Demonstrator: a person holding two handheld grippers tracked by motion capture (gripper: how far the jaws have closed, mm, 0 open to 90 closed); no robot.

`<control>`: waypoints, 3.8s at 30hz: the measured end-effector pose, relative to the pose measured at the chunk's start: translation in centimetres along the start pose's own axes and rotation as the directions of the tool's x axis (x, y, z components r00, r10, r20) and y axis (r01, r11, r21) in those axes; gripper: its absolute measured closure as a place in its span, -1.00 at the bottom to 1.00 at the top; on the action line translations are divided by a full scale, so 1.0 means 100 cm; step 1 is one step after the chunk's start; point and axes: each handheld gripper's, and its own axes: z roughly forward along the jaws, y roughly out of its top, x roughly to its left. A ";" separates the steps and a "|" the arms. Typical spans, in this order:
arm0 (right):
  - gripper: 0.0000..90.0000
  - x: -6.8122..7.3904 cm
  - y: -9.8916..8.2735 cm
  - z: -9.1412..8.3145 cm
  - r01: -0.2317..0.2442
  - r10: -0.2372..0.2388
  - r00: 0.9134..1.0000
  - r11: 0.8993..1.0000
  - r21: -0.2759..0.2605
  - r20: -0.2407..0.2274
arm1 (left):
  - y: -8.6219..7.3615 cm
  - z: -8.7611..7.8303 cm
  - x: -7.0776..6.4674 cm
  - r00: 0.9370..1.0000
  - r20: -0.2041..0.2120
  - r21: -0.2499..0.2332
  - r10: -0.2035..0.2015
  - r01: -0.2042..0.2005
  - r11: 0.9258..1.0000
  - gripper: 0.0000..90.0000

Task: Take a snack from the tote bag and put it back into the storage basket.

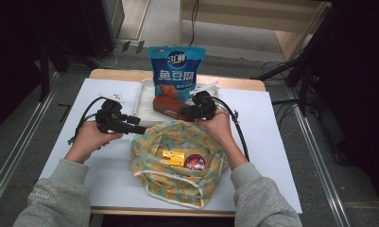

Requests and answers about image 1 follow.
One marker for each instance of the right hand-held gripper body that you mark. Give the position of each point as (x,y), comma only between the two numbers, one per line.
(205,105)

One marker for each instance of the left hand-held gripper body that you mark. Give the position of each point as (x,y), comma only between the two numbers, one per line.
(110,118)

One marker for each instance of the white plastic tray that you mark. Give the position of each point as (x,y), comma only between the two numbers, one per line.
(144,107)

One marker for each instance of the brown carton box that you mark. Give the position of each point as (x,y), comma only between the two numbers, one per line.
(168,105)

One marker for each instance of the blue snack pouch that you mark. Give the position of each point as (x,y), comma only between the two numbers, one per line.
(176,72)

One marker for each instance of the yellow drink carton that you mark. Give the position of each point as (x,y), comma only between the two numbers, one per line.
(173,158)

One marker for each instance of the lemon print cloth bag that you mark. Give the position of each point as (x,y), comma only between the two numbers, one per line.
(174,186)

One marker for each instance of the person's right hand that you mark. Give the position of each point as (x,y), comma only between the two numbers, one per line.
(220,127)

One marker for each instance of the person's left hand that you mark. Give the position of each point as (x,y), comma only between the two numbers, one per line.
(86,142)

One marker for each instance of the light wooden shelf unit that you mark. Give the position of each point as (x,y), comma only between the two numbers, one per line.
(240,15)

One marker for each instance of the dark grey cabinet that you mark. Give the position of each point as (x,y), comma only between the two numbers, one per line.
(113,15)

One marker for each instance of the black metal stand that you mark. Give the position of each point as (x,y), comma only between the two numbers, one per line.
(303,63)

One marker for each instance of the metal floor rail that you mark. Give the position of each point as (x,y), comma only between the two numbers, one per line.
(17,148)
(319,164)

